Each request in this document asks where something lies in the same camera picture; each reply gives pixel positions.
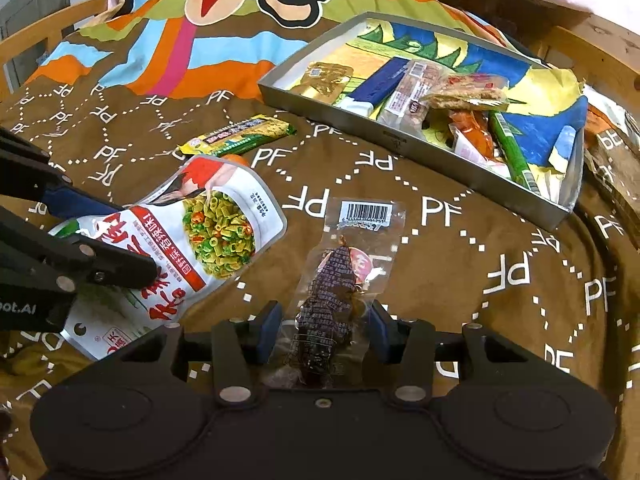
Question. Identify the clear sausage packet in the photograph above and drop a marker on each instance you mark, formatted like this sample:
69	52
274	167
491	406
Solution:
410	95

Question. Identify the orange snack packet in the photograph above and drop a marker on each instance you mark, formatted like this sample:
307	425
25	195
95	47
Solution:
472	132

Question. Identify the monkey printed brown blanket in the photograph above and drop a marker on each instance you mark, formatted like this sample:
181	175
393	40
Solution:
450	270

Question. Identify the grey metal tray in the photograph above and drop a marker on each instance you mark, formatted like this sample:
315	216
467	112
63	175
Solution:
400	142

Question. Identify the blue snack packet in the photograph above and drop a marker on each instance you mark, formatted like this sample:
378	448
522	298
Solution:
382	82

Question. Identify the clear packet with dark snack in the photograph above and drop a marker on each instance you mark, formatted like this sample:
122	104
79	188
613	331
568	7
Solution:
330	285

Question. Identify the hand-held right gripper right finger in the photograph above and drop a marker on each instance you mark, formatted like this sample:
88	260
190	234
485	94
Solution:
382	332

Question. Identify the small orange fruit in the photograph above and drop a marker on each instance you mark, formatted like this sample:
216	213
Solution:
235	159

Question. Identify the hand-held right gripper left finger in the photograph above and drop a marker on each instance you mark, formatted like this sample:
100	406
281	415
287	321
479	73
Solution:
270	332

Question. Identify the yellow green snack packet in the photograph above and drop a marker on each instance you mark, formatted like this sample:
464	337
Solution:
235	137

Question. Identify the grey panelled door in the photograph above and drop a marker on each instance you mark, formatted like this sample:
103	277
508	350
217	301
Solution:
30	15

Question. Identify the gold foil snack packet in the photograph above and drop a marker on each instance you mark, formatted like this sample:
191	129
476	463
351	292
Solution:
322	80

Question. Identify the wooden bed frame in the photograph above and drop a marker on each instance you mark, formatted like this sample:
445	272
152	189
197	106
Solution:
50	35

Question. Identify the green stick snack packet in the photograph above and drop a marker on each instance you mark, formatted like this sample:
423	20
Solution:
512	155

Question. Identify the white pouch with vegetable picture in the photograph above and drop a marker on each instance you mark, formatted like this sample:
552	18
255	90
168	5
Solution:
215	220

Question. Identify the rice cracker packet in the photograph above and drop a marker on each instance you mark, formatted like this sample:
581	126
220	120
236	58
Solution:
465	92

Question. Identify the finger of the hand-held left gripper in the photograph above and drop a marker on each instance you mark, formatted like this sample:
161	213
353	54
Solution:
75	200
115	267

